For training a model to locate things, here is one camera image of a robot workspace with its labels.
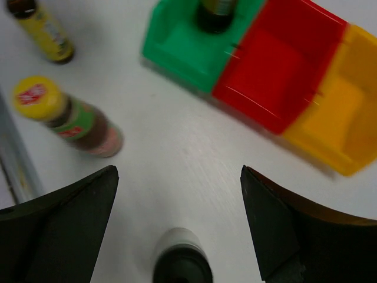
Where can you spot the aluminium front rail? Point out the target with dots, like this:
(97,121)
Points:
(16,166)

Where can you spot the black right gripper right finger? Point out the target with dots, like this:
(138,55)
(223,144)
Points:
(298,240)

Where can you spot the small yellow label bottle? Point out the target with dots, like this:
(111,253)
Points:
(43,29)

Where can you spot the yellow cap sauce bottle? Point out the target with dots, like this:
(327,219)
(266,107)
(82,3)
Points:
(79,124)

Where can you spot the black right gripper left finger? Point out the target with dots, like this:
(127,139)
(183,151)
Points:
(57,237)

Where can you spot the green plastic bin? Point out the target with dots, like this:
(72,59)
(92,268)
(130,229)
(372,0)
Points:
(174,42)

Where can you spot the red plastic bin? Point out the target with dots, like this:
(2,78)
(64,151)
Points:
(274,73)

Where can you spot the yellow plastic bin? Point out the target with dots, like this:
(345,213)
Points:
(339,126)

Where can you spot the red cap dark sauce jar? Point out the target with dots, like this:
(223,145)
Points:
(215,16)

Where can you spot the black lid spice jar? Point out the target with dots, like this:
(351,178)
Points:
(179,257)

